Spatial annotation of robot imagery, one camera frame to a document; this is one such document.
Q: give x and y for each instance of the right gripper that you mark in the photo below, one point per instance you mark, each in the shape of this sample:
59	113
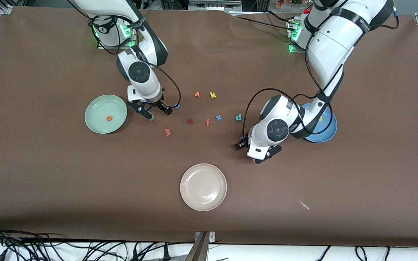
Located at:
159	104

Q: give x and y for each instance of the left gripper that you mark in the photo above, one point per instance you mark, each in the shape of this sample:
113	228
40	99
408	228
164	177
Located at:
241	144

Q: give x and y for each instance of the pink red foam letter w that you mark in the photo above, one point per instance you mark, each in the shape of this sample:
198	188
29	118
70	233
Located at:
168	132

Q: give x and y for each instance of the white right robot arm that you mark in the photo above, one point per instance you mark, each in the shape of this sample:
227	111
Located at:
138	71

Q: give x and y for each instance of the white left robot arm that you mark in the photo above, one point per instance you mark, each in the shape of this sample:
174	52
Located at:
332	47

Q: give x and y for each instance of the beige plate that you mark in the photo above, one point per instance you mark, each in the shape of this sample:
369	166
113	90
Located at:
203	187

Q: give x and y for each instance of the pale green plate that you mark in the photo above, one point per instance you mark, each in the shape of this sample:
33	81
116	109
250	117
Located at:
100	108

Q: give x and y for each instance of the blue plate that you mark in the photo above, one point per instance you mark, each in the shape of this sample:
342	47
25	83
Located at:
327	132

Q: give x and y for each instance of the small white tape scrap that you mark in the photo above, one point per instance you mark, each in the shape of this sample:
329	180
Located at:
305	206

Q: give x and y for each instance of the grey metal background device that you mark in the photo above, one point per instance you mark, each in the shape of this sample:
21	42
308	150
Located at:
212	5

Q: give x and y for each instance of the brown table cover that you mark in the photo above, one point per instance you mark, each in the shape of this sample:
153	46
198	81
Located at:
49	174

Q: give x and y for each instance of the orange background items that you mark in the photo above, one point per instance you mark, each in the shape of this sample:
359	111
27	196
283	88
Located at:
285	3

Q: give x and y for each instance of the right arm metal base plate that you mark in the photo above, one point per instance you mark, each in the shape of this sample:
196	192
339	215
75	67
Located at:
103	46

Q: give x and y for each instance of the metal table edge bracket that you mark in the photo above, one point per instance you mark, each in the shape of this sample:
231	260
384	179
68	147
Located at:
201	250

